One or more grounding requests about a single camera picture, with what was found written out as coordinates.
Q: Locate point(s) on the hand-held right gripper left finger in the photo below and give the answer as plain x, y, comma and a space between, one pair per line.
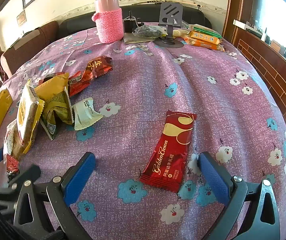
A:
80, 177

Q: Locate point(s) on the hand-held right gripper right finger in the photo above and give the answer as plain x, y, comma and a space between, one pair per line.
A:
213, 180

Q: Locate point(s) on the red gold nougat packet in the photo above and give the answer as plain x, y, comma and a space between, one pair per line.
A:
168, 152

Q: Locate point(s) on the yellow biscuit packet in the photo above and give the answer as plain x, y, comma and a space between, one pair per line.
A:
27, 115

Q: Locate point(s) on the gold olive snack packet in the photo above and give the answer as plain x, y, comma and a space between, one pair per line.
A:
60, 107

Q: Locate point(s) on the yellow snack packet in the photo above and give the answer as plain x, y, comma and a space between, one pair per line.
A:
54, 82

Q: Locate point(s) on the clear bag of pale snacks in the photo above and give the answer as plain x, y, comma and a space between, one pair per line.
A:
180, 32

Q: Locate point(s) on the small red snack packet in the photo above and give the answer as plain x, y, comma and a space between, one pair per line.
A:
12, 166

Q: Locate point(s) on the clear white red snack packet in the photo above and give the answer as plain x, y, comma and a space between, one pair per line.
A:
10, 140

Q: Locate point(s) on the dark red snack packet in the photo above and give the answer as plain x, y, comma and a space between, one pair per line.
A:
98, 67

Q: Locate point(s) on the purple floral tablecloth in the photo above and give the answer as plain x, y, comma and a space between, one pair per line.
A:
145, 85

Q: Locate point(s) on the brown chair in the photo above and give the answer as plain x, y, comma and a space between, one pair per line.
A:
30, 45

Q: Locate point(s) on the wooden cabinet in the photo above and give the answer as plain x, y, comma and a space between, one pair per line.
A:
265, 62

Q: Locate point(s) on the beige folded cloth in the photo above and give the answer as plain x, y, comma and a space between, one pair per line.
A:
133, 39

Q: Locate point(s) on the green flat packet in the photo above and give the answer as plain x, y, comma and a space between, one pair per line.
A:
206, 28

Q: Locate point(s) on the black sofa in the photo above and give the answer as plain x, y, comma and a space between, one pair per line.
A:
83, 22

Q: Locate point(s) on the pink bottle with knit sleeve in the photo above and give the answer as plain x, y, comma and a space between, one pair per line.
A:
108, 22

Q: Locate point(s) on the white box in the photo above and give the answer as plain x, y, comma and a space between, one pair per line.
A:
242, 24

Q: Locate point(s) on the clear bag of dark seeds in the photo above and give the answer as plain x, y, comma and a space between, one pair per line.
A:
149, 31

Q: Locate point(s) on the grey phone stand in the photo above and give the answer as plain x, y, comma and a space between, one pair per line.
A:
170, 11

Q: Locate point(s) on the small wall plaque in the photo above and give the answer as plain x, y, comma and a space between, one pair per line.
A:
21, 18

